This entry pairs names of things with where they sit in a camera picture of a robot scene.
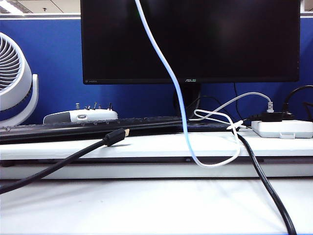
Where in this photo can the white grey RC controller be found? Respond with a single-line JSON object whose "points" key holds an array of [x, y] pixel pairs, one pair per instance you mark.
{"points": [[97, 115]]}

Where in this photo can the black monitor stand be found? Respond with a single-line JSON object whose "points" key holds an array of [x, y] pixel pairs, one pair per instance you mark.
{"points": [[193, 98]]}

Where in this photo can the black computer keyboard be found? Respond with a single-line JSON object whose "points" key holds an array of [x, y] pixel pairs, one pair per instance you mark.
{"points": [[73, 127]]}

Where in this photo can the black ASUS monitor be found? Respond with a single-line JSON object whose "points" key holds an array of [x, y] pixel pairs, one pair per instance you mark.
{"points": [[244, 41]]}

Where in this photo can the black flat power plug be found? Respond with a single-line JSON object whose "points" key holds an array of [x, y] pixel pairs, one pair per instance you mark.
{"points": [[271, 117]]}

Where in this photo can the blue office partition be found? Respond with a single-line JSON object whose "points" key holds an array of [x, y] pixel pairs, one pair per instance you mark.
{"points": [[49, 61]]}

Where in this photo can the white power strip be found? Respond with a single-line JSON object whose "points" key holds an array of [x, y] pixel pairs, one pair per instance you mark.
{"points": [[281, 128]]}

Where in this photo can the white desk fan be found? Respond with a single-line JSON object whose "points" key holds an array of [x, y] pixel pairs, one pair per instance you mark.
{"points": [[13, 80]]}

